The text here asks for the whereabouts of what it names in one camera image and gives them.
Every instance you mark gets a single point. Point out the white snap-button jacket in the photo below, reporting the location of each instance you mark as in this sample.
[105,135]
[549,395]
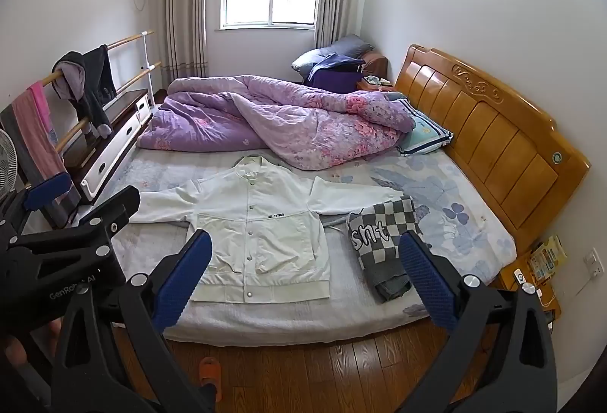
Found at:
[265,228]

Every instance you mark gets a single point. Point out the dark hoodie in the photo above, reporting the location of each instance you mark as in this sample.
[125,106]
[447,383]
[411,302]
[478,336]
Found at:
[92,81]

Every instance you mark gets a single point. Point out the orange slipper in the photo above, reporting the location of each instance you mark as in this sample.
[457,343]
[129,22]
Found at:
[208,370]

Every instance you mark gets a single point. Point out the grey blue pillow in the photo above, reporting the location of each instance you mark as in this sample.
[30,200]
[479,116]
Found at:
[346,47]

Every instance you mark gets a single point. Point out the white wall socket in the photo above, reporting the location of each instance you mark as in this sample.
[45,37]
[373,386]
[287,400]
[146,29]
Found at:
[593,261]

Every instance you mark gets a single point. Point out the teal striped pillow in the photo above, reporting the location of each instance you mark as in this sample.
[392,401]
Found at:
[427,133]

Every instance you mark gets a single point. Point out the purple floral quilt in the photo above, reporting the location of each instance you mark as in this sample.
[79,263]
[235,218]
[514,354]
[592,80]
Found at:
[284,119]

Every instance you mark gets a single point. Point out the dark purple blanket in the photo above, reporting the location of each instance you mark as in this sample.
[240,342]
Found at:
[334,76]

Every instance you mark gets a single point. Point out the brown chair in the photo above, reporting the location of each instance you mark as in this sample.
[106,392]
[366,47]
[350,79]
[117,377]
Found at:
[377,62]

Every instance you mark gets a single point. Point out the yellow packet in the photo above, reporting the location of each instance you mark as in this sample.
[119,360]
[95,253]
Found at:
[547,259]

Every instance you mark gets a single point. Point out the pink towel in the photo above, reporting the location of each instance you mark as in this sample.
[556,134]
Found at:
[42,133]

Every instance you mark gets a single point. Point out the wooden bed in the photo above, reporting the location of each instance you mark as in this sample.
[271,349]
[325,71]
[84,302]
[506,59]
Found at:
[498,147]

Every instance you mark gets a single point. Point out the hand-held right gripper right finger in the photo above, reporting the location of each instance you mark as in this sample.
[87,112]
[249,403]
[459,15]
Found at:
[427,282]

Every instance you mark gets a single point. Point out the white standing fan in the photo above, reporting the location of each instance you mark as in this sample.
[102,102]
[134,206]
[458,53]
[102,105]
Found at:
[5,166]

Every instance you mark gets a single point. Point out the white drawer cabinet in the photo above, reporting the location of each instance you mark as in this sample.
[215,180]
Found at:
[118,133]

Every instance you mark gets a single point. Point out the wooden barre rack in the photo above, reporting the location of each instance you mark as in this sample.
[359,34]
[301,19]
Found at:
[128,41]

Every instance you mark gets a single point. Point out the wooden nightstand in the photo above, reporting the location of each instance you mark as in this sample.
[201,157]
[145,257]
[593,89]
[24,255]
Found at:
[510,280]
[374,86]

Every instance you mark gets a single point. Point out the person's left hand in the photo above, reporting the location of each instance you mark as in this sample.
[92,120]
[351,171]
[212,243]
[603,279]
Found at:
[12,353]

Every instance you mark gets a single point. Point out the person's leg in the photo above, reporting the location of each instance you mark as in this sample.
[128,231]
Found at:
[210,399]

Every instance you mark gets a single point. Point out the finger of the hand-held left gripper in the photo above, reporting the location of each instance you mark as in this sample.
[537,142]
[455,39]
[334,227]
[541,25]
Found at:
[47,192]
[111,209]

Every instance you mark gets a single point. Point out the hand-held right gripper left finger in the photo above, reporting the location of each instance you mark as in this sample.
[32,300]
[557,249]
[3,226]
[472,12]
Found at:
[182,282]

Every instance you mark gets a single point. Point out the grey white checkered sweater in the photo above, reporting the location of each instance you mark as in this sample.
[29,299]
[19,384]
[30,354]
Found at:
[384,228]

